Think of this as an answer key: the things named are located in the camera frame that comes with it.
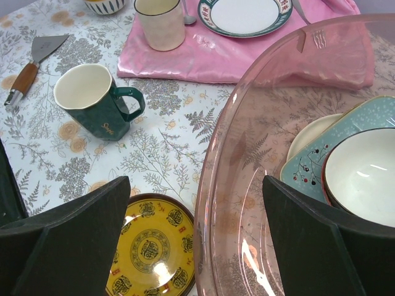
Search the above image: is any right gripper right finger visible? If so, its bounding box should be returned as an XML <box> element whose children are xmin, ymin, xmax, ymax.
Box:
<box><xmin>262</xmin><ymin>176</ymin><xmax>394</xmax><ymax>295</ymax></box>

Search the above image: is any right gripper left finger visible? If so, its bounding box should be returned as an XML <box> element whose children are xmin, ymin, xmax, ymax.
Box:
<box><xmin>1</xmin><ymin>176</ymin><xmax>130</xmax><ymax>295</ymax></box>

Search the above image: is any dark teal dotted bowl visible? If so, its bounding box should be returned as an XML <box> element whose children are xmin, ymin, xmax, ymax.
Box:
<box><xmin>325</xmin><ymin>128</ymin><xmax>394</xmax><ymax>227</ymax></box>

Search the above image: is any red patterned bowl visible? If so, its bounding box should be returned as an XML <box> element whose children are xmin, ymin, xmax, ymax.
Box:
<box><xmin>321</xmin><ymin>157</ymin><xmax>332</xmax><ymax>206</ymax></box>

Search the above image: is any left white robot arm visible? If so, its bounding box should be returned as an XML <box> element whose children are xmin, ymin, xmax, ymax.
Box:
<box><xmin>0</xmin><ymin>142</ymin><xmax>28</xmax><ymax>226</ymax></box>

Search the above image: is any pink transparent plastic bin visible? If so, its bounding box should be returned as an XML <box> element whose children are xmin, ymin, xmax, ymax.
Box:
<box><xmin>193</xmin><ymin>14</ymin><xmax>394</xmax><ymax>295</ymax></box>

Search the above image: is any yellow patterned plate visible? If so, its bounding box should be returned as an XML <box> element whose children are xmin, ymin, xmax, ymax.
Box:
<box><xmin>105</xmin><ymin>193</ymin><xmax>195</xmax><ymax>295</ymax></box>

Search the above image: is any cream and pink plate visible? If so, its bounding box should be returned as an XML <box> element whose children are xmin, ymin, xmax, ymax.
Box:
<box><xmin>286</xmin><ymin>113</ymin><xmax>343</xmax><ymax>161</ymax></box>

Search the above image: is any dark green mug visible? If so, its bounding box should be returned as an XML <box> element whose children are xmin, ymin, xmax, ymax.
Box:
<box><xmin>54</xmin><ymin>64</ymin><xmax>146</xmax><ymax>141</ymax></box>

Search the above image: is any pink satin cloth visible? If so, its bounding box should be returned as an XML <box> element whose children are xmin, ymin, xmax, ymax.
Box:
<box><xmin>117</xmin><ymin>12</ymin><xmax>375</xmax><ymax>89</ymax></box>

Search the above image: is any silver fork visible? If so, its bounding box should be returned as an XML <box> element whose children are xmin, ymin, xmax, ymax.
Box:
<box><xmin>292</xmin><ymin>0</ymin><xmax>326</xmax><ymax>49</ymax></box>

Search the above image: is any green rimmed white plate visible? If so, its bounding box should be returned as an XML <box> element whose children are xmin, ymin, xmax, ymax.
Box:
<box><xmin>197</xmin><ymin>0</ymin><xmax>293</xmax><ymax>38</ymax></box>

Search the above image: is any striped white bowl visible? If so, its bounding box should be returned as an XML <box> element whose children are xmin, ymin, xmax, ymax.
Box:
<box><xmin>83</xmin><ymin>0</ymin><xmax>127</xmax><ymax>15</ymax></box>

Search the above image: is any cream mug black rim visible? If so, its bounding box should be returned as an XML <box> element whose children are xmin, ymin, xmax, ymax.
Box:
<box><xmin>134</xmin><ymin>0</ymin><xmax>186</xmax><ymax>51</ymax></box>

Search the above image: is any silver spoon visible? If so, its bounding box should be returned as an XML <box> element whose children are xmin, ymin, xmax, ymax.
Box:
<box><xmin>181</xmin><ymin>0</ymin><xmax>197</xmax><ymax>25</ymax></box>

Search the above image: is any wooden handled metal scraper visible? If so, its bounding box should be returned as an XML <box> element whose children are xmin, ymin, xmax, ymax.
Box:
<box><xmin>4</xmin><ymin>35</ymin><xmax>69</xmax><ymax>110</ymax></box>

